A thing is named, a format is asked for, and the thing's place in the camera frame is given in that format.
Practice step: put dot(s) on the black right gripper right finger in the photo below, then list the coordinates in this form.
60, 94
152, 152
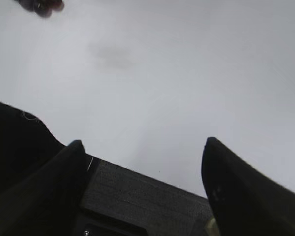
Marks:
244, 202

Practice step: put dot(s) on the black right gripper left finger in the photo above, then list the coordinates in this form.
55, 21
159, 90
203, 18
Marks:
46, 203

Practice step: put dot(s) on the purple grape bunch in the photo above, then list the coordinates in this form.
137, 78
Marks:
43, 8

